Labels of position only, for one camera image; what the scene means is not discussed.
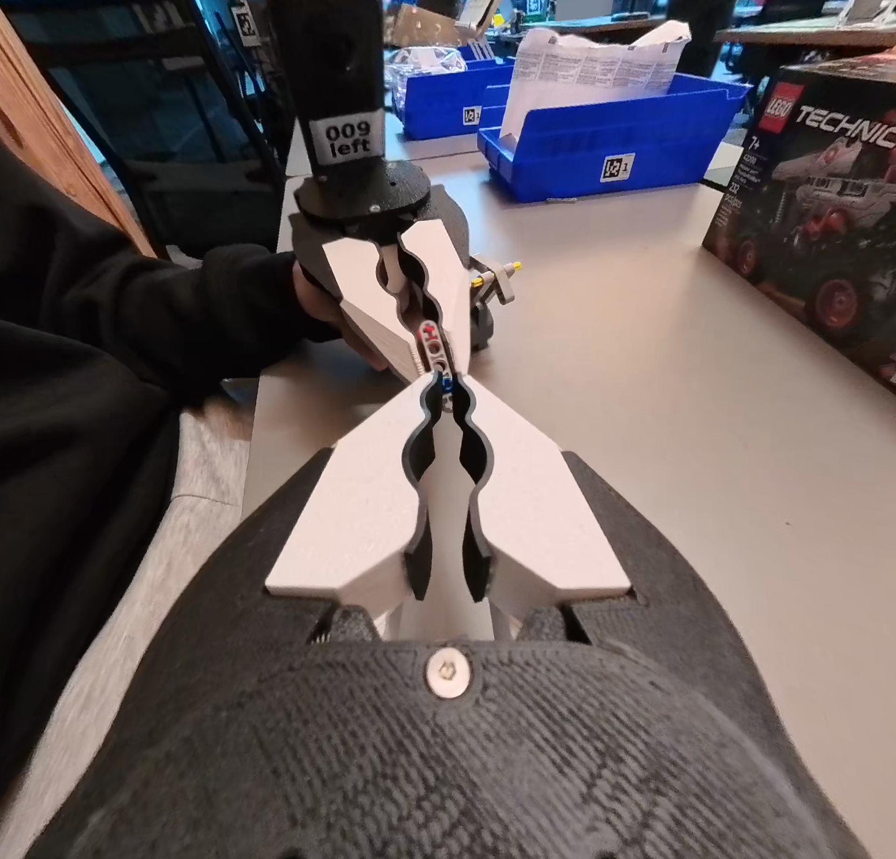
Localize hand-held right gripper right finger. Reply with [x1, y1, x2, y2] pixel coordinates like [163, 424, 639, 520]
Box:
[458, 373, 632, 639]

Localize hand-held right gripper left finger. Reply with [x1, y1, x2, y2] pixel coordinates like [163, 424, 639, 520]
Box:
[265, 373, 438, 639]

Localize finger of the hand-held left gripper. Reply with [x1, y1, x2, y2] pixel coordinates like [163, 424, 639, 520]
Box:
[323, 237, 431, 385]
[399, 218, 470, 377]

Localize grey lego chassis assembly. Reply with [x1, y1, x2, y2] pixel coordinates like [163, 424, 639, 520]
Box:
[468, 253, 524, 354]

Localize light grey lego beam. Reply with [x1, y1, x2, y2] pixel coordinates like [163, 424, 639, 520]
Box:
[416, 320, 461, 413]

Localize person's left forearm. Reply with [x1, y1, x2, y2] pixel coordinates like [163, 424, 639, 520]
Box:
[105, 243, 330, 412]

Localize black lego set box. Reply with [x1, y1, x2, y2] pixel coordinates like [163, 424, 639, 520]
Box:
[702, 50, 896, 394]

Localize person's left hand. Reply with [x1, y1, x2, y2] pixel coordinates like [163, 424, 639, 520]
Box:
[293, 264, 389, 371]

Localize clear plastic bag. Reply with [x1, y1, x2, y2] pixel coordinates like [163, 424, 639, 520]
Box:
[384, 45, 469, 79]

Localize brown cardboard box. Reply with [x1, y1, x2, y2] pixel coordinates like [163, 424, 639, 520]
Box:
[388, 4, 463, 48]

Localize blue plastic storage bin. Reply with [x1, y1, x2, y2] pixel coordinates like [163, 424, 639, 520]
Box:
[401, 60, 517, 141]
[477, 75, 753, 203]

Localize black mesh office chair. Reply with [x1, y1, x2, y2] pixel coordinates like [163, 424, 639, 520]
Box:
[0, 0, 295, 258]

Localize white printed plastic bag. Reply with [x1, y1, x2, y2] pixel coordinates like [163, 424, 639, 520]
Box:
[500, 21, 693, 139]

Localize person's black sweater torso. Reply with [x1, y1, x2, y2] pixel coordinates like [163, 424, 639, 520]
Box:
[0, 141, 232, 797]

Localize wooden post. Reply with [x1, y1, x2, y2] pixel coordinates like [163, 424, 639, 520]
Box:
[0, 8, 156, 258]

